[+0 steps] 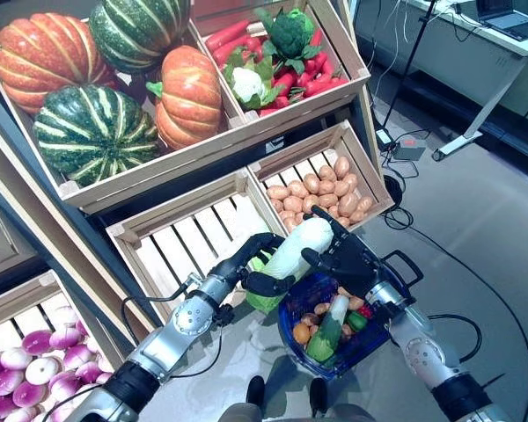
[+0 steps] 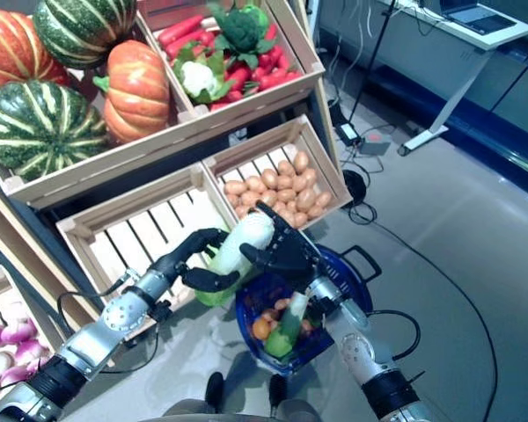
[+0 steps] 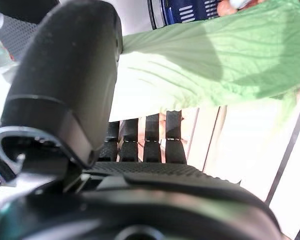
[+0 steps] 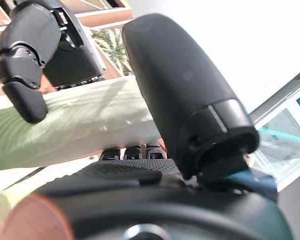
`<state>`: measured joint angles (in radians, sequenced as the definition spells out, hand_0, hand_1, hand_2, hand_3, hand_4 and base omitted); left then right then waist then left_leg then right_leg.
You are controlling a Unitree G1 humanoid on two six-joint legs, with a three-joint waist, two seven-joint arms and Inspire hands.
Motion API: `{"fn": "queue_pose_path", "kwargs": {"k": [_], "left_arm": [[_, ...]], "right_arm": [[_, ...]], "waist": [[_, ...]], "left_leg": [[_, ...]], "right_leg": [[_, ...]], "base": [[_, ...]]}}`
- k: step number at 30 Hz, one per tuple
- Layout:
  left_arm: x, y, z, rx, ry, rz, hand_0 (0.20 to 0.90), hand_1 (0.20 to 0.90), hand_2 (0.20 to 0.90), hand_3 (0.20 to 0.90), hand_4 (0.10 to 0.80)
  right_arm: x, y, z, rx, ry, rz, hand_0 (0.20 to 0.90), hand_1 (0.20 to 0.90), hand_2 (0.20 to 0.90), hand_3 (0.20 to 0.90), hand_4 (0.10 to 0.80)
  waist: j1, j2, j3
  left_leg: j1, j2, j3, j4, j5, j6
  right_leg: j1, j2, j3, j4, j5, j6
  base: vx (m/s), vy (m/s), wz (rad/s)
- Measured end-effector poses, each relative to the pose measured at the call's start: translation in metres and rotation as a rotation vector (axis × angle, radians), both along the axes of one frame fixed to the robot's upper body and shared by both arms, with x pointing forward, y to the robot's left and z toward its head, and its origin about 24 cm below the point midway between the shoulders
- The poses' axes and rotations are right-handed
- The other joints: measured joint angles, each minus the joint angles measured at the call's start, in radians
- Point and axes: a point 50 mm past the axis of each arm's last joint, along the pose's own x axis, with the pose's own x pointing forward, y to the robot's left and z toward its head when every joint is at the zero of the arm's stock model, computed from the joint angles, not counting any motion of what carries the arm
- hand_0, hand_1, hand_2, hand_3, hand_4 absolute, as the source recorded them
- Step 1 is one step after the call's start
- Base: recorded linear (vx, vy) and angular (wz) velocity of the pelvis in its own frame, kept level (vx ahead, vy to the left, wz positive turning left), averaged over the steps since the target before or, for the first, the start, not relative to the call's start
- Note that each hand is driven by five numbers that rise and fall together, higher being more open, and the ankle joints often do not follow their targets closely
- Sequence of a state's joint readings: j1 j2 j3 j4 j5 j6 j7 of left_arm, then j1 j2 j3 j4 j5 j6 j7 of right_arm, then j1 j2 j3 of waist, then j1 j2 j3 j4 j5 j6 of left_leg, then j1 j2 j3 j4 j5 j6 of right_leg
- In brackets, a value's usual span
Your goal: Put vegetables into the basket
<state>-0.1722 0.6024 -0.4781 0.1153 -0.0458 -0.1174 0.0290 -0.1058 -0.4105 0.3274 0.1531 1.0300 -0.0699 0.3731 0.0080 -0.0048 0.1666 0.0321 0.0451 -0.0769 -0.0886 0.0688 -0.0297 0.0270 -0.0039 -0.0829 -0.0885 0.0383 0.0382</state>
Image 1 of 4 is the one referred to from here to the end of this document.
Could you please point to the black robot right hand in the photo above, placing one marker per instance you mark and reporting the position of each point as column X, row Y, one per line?
column 352, row 264

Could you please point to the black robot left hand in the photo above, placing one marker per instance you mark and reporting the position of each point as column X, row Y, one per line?
column 264, row 283

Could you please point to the green white napa cabbage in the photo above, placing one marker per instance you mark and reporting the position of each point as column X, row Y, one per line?
column 299, row 246
column 327, row 334

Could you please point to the blue plastic shopping basket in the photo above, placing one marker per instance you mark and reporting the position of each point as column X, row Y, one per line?
column 365, row 347

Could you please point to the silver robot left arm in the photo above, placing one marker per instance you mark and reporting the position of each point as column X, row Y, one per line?
column 189, row 316

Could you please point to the brown potato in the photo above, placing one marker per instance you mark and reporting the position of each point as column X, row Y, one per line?
column 341, row 166
column 310, row 319
column 365, row 203
column 321, row 308
column 355, row 303
column 326, row 186
column 311, row 182
column 277, row 192
column 327, row 200
column 351, row 182
column 341, row 189
column 347, row 204
column 297, row 189
column 327, row 172

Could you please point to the red bell pepper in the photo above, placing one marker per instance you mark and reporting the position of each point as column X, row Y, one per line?
column 365, row 311

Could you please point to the green bell pepper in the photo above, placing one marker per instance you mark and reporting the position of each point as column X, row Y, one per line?
column 356, row 322

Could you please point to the orange fruit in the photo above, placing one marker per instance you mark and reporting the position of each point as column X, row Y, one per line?
column 302, row 333

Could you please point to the wooden slatted crate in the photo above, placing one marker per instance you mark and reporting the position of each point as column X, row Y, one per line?
column 13, row 299
column 189, row 237
column 365, row 162
column 158, row 169
column 339, row 39
column 4, row 259

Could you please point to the grey robot right leg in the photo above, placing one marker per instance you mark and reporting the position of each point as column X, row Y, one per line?
column 319, row 395

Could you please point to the grey box red button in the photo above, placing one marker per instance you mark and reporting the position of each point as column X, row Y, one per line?
column 410, row 149

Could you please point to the black power adapter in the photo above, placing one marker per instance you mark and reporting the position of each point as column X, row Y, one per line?
column 384, row 137

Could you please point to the small grey shelf label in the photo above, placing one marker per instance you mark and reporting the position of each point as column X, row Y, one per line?
column 275, row 145

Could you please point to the red carrot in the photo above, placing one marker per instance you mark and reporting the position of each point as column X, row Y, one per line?
column 226, row 35
column 275, row 105
column 286, row 83
column 235, row 49
column 325, row 87
column 317, row 37

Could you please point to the white cauliflower with leaves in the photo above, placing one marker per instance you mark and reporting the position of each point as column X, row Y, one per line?
column 247, row 83

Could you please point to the small orange pumpkin green stem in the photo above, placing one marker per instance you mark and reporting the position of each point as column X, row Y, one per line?
column 189, row 96

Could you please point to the black tripod pole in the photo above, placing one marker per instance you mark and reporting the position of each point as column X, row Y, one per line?
column 409, row 66

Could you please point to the wooden vegetable display rack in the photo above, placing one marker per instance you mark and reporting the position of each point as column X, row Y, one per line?
column 48, row 228

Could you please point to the large green striped pumpkin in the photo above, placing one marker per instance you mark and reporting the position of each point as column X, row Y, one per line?
column 92, row 136

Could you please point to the dark green broccoli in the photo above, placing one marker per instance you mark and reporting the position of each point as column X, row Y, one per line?
column 288, row 37

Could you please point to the light green vegetable head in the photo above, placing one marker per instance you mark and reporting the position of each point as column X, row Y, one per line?
column 303, row 18

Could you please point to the grey laptop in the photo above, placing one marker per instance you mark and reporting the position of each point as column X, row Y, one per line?
column 510, row 22

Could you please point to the large orange striped pumpkin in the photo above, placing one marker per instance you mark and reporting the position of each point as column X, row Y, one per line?
column 44, row 57

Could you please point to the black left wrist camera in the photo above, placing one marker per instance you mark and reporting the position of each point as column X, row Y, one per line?
column 223, row 313

